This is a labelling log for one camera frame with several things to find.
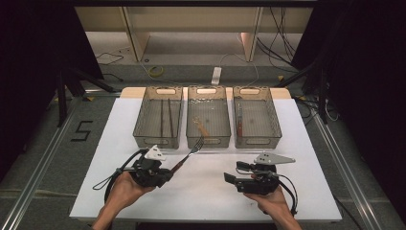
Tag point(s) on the black curtain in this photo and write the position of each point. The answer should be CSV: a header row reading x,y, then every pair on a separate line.
x,y
367,80
32,64

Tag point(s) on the person's right hand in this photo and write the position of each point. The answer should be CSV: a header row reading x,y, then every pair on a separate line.
x,y
276,204

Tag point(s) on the wooden spoon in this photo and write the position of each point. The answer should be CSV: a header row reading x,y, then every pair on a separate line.
x,y
201,127

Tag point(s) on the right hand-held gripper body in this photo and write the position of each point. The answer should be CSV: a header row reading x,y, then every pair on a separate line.
x,y
258,185

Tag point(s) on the black overhead beam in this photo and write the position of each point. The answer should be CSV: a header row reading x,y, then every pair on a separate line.
x,y
191,3

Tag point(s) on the metal fork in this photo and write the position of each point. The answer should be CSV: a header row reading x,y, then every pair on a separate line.
x,y
194,148

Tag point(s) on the light wooden shelf unit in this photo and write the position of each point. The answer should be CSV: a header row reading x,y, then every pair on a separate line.
x,y
191,19

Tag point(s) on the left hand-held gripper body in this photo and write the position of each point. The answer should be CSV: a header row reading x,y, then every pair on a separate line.
x,y
148,174

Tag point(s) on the black metal stand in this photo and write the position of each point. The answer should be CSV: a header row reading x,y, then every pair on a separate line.
x,y
61,96
322,96

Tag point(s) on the light wooden table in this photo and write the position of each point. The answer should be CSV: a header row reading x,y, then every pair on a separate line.
x,y
130,92

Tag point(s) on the translucent grey plastic bin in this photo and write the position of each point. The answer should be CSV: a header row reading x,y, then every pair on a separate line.
x,y
260,118
150,118
214,111

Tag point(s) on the aluminium floor rail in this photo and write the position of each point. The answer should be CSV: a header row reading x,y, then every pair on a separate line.
x,y
35,179
344,172

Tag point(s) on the yellow tape roll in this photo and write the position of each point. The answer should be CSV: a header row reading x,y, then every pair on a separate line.
x,y
150,71

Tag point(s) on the white foam board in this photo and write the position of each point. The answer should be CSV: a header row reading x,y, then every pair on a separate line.
x,y
204,198

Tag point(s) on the person's left hand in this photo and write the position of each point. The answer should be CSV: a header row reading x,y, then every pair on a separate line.
x,y
124,193

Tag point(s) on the white power strip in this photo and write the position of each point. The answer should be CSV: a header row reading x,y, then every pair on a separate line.
x,y
216,75

